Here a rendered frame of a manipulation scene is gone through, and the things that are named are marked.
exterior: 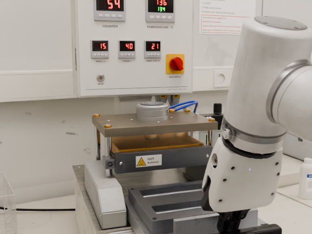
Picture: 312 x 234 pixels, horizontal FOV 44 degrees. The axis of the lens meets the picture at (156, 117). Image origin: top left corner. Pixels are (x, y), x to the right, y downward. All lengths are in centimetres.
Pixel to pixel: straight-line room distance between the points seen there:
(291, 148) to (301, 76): 143
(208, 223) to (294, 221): 69
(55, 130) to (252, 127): 103
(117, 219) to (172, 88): 45
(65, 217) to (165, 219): 67
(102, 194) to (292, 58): 49
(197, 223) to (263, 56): 31
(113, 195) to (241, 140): 37
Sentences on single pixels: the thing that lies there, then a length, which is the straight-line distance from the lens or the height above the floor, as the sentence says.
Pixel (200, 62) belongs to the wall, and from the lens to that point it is 165.
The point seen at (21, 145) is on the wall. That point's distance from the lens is 142.
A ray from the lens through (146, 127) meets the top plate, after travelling 86.
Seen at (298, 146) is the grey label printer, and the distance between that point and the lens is 183.
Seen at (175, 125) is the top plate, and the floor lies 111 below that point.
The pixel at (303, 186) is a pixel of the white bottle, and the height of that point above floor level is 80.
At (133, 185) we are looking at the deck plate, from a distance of 102.
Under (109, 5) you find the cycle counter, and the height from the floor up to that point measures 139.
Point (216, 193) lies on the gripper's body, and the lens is 54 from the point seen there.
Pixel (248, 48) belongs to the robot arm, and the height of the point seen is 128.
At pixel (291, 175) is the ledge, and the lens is 163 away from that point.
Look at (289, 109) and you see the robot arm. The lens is 43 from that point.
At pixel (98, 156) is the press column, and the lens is 101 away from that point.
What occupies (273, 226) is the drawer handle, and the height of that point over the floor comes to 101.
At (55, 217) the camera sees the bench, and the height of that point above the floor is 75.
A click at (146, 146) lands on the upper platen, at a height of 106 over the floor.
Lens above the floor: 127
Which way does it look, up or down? 10 degrees down
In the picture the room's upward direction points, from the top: straight up
